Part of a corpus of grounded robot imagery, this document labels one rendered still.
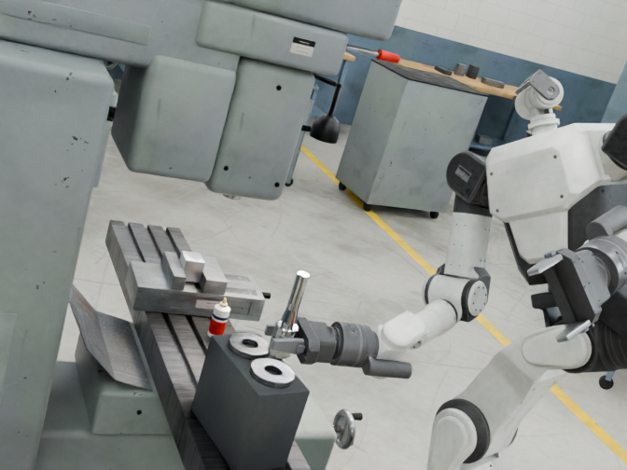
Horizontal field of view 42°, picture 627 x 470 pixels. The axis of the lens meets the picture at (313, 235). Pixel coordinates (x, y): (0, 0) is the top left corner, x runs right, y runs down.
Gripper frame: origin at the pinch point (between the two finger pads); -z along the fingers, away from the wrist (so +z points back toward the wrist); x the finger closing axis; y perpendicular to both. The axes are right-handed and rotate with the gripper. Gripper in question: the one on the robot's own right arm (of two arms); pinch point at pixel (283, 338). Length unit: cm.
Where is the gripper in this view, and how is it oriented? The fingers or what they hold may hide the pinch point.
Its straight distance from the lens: 162.3
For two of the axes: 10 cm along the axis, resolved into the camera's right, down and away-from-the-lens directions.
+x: 2.9, 4.1, -8.7
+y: -2.7, 9.0, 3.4
